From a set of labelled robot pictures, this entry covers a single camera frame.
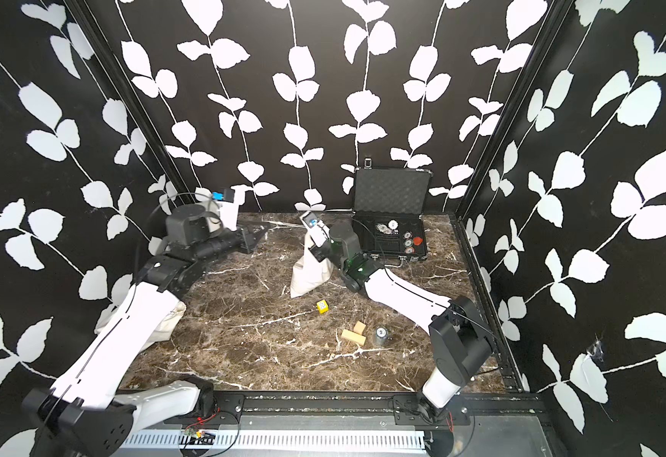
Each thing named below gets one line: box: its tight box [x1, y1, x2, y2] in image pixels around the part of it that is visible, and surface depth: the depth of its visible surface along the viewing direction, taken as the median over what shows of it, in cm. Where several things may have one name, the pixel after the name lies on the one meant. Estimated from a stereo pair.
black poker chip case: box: [352, 167, 433, 263], surface depth 113 cm
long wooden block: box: [340, 329, 367, 346], surface depth 88 cm
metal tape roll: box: [374, 326, 390, 345], surface depth 83 cm
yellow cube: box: [315, 298, 330, 315], surface depth 93 cm
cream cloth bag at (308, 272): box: [290, 232, 334, 299], surface depth 93 cm
